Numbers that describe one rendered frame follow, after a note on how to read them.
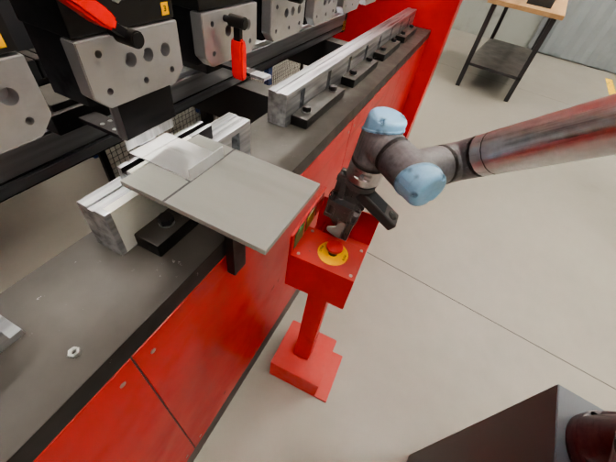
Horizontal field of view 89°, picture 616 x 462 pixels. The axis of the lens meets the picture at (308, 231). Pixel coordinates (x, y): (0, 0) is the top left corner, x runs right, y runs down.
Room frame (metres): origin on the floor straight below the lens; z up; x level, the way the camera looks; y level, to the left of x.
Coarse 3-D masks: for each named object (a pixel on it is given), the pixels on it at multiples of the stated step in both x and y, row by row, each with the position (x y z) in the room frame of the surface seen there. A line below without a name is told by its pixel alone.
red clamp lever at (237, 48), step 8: (224, 16) 0.57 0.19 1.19; (232, 16) 0.56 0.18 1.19; (240, 16) 0.56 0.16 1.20; (232, 24) 0.56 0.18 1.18; (240, 24) 0.55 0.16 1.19; (240, 32) 0.56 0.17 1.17; (232, 40) 0.56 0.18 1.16; (240, 40) 0.56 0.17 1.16; (232, 48) 0.56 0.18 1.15; (240, 48) 0.56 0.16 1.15; (232, 56) 0.56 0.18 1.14; (240, 56) 0.56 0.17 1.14; (232, 64) 0.56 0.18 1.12; (240, 64) 0.56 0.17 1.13; (232, 72) 0.57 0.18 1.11; (240, 72) 0.56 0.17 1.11
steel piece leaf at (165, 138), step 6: (156, 138) 0.48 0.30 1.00; (162, 138) 0.48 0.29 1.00; (168, 138) 0.48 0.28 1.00; (174, 138) 0.49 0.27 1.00; (144, 144) 0.45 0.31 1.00; (150, 144) 0.46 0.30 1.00; (156, 144) 0.46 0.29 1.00; (162, 144) 0.46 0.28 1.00; (132, 150) 0.43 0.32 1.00; (138, 150) 0.43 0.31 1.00; (144, 150) 0.44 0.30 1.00; (150, 150) 0.44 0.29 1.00; (138, 156) 0.42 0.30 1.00; (144, 156) 0.42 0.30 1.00
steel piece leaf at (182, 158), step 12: (168, 144) 0.47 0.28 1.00; (180, 144) 0.47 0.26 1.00; (192, 144) 0.48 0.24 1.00; (156, 156) 0.43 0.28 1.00; (168, 156) 0.43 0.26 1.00; (180, 156) 0.44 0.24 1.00; (192, 156) 0.45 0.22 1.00; (204, 156) 0.45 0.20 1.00; (216, 156) 0.45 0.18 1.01; (168, 168) 0.40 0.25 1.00; (180, 168) 0.41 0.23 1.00; (192, 168) 0.39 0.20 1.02; (204, 168) 0.41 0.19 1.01
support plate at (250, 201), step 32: (224, 160) 0.45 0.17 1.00; (256, 160) 0.47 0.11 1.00; (160, 192) 0.34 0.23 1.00; (192, 192) 0.36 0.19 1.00; (224, 192) 0.37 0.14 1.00; (256, 192) 0.38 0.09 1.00; (288, 192) 0.40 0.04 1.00; (224, 224) 0.30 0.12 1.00; (256, 224) 0.31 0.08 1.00; (288, 224) 0.33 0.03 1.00
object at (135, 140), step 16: (144, 96) 0.44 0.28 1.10; (160, 96) 0.47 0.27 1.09; (112, 112) 0.40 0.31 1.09; (128, 112) 0.41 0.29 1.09; (144, 112) 0.43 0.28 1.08; (160, 112) 0.46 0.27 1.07; (128, 128) 0.40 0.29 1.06; (144, 128) 0.42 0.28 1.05; (160, 128) 0.46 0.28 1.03; (128, 144) 0.40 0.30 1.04
